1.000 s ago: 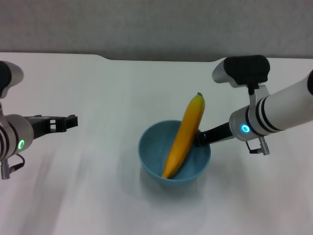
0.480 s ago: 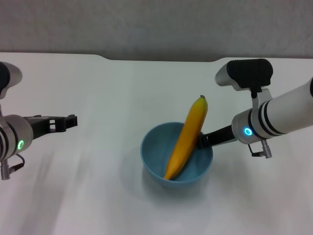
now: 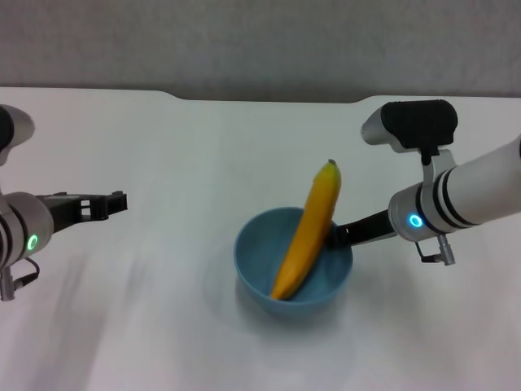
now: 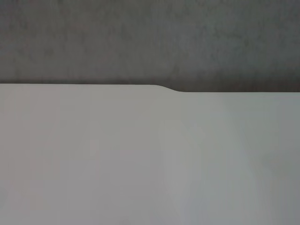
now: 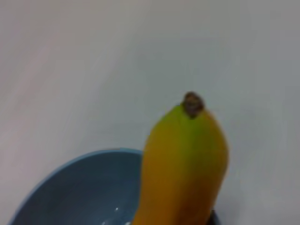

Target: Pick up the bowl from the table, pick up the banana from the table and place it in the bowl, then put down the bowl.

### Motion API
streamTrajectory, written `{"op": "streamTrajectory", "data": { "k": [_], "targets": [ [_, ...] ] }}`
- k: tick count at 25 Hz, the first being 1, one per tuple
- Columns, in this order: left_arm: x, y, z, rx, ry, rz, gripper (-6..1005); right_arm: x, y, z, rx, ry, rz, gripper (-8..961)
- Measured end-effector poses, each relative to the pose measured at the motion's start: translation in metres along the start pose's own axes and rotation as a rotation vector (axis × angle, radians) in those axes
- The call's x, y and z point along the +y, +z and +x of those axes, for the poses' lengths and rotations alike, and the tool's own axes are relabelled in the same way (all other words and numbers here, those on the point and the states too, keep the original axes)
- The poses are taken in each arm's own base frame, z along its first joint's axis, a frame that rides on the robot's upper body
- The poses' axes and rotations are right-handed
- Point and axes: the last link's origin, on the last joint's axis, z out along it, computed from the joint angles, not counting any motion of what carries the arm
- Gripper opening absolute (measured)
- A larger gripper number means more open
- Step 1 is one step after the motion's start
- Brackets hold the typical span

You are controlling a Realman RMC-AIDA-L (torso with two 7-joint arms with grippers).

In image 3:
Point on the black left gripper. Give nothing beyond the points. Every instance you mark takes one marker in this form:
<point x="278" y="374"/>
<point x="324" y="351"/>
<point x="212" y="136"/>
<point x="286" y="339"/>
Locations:
<point x="61" y="212"/>

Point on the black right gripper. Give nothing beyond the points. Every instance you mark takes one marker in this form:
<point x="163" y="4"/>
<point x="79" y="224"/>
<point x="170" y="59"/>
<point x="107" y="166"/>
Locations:
<point x="370" y="230"/>

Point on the yellow banana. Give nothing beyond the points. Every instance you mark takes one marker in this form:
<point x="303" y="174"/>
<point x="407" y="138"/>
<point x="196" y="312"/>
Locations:
<point x="309" y="236"/>

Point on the blue bowl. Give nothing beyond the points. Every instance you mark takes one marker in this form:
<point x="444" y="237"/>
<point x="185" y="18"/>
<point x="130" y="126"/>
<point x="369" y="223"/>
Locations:
<point x="260" y="260"/>

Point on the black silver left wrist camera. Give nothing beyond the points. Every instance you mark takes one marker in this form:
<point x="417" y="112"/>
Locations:
<point x="14" y="130"/>

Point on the silver right camera bracket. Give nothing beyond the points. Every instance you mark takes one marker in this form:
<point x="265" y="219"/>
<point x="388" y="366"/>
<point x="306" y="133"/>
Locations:
<point x="439" y="163"/>

